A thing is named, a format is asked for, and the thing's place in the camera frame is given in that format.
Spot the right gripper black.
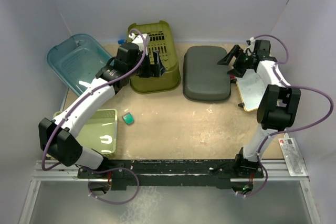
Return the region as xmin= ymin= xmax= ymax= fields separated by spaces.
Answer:
xmin=217 ymin=45 xmax=253 ymax=78

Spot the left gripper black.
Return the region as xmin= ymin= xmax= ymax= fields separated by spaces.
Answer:
xmin=128 ymin=50 xmax=165 ymax=78

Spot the large olive green basket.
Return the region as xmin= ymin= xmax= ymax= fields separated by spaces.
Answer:
xmin=128 ymin=20 xmax=181 ymax=94

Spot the grey plastic tray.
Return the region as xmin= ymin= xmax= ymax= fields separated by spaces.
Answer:
xmin=183 ymin=46 xmax=231 ymax=102

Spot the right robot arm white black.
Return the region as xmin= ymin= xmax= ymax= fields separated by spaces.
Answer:
xmin=218 ymin=36 xmax=301 ymax=177

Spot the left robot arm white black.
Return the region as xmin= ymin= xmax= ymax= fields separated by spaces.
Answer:
xmin=38 ymin=42 xmax=166 ymax=178

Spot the small blue object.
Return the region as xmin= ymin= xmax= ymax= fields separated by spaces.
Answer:
xmin=118 ymin=39 xmax=127 ymax=45

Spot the small teal green block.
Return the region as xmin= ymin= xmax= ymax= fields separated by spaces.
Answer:
xmin=122 ymin=112 xmax=134 ymax=125

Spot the blue transparent basket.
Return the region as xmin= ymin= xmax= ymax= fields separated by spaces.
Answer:
xmin=47 ymin=34 xmax=112 ymax=96

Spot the light green plastic tray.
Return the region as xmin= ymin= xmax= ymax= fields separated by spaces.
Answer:
xmin=52 ymin=108 xmax=118 ymax=156

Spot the clear plastic packet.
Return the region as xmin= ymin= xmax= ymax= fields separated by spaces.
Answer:
xmin=278 ymin=137 xmax=308 ymax=177

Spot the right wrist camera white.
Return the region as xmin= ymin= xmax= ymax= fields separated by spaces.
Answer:
xmin=245 ymin=37 xmax=256 ymax=51

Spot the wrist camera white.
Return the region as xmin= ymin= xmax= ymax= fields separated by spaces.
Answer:
xmin=245 ymin=37 xmax=256 ymax=51
xmin=128 ymin=33 xmax=150 ymax=51

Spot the whiteboard with yellow frame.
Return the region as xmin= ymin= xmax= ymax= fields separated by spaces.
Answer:
xmin=236 ymin=69 xmax=271 ymax=112

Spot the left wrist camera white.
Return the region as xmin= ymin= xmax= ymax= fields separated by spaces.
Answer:
xmin=128 ymin=33 xmax=150 ymax=51

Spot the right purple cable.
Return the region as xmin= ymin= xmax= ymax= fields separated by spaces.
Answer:
xmin=251 ymin=34 xmax=334 ymax=162

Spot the purple cable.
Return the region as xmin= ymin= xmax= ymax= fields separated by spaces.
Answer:
xmin=251 ymin=34 xmax=334 ymax=162
xmin=41 ymin=28 xmax=148 ymax=171

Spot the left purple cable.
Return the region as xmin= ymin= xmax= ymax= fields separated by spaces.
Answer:
xmin=41 ymin=28 xmax=148 ymax=171

